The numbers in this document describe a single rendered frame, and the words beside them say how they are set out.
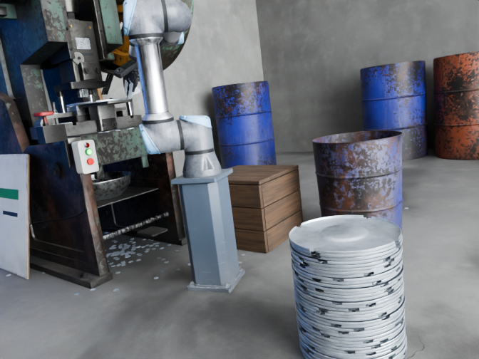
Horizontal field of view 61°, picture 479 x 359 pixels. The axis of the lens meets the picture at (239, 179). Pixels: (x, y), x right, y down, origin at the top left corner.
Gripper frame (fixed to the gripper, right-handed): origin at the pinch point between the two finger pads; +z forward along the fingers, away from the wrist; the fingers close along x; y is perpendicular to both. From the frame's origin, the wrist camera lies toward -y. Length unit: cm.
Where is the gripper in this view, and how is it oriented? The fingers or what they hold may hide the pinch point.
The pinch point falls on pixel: (127, 97)
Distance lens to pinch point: 206.9
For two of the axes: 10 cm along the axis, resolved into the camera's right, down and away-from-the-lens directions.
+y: 5.8, -2.2, 7.8
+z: -2.4, 8.8, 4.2
